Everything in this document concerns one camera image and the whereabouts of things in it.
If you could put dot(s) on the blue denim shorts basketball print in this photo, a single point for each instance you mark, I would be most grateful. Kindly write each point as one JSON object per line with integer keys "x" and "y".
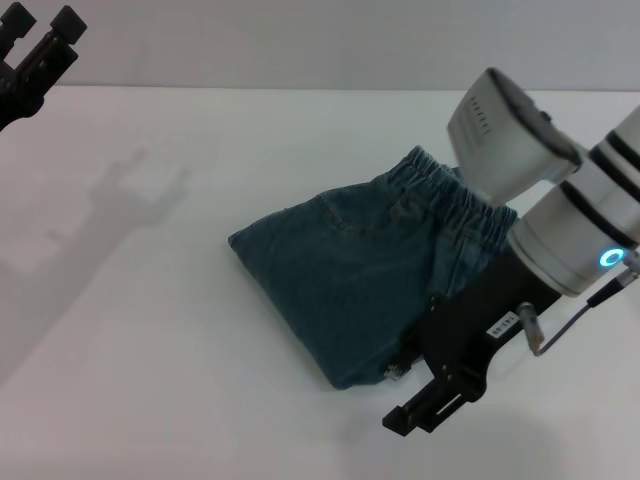
{"x": 350, "y": 280}

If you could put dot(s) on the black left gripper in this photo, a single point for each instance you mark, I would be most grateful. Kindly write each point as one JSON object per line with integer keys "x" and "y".
{"x": 17, "y": 95}

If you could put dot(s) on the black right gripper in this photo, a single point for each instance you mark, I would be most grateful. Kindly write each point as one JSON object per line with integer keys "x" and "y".
{"x": 475, "y": 330}

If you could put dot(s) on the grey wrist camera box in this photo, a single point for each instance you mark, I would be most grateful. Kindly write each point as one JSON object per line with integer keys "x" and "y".
{"x": 510, "y": 135}

